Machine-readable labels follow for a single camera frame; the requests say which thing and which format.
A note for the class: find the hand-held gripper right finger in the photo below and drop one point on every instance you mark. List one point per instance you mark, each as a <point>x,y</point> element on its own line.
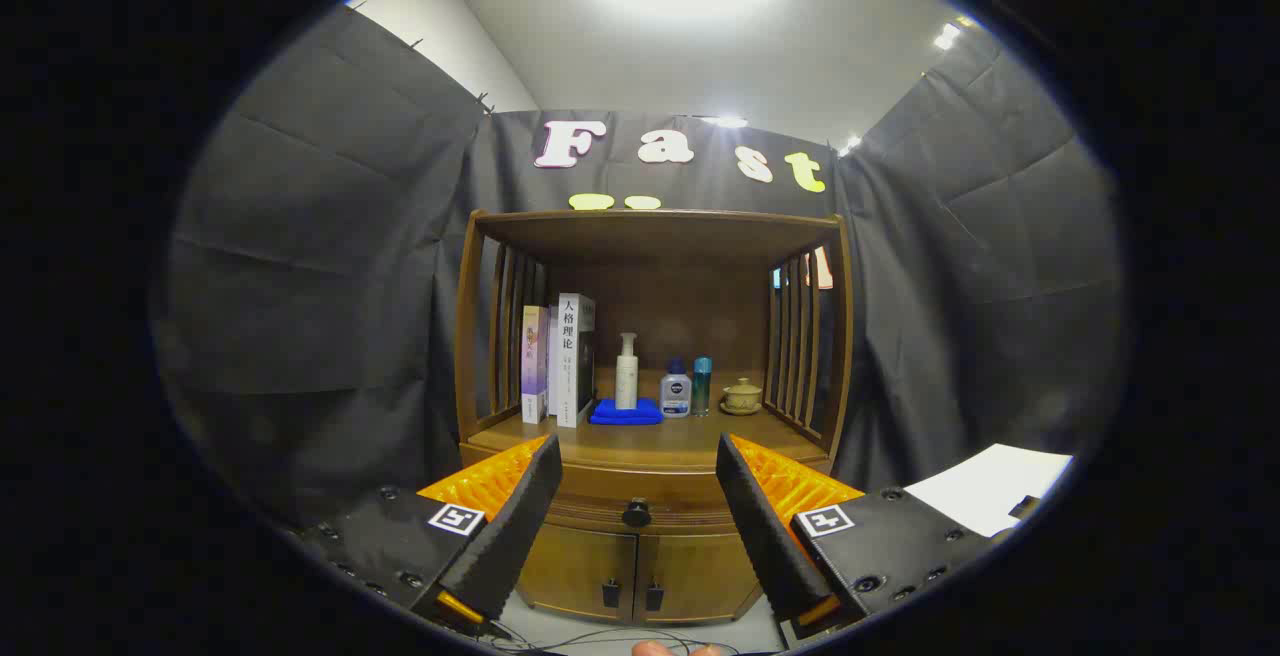
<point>765,536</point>

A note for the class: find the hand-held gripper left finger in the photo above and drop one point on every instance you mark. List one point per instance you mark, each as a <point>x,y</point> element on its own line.
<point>515,526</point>

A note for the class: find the brown wooden drawer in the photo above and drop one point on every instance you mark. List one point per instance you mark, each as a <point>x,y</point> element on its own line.
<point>680,516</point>

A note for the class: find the wooden cabinet door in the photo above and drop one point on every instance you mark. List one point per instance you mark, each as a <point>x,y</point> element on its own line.
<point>580,566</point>
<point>700,576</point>

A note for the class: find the wooden countertop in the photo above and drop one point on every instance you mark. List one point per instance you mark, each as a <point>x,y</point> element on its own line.
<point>660,441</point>

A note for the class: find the brown wooden cabinet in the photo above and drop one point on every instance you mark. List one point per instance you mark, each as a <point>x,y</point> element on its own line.
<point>660,236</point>

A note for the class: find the yellow lidded teacup with saucer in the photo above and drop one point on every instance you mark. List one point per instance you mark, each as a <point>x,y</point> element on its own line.
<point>742,398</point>

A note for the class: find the folded blue cloth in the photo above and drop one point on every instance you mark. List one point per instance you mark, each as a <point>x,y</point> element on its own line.
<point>625,416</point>

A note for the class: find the purple book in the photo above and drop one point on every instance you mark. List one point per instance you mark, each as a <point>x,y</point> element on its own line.
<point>534,366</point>

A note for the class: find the teal bottle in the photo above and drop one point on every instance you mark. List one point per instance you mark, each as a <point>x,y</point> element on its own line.
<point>702,386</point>

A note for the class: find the clear blue-capped pump bottle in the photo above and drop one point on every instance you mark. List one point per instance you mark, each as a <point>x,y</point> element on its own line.
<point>676,398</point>

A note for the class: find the thick white book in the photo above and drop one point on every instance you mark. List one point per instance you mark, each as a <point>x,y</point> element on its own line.
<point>567,366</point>

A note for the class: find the white pump bottle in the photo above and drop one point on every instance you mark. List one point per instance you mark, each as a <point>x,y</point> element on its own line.
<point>627,381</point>

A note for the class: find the white table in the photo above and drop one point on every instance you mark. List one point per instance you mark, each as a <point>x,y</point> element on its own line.
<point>990,486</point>

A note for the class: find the small black object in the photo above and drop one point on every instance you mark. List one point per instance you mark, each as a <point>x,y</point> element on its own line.
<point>1023,507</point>

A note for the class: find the small ceiling spotlight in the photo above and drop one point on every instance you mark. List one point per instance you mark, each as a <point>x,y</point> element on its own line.
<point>725,121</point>
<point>850,144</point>
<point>945,36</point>

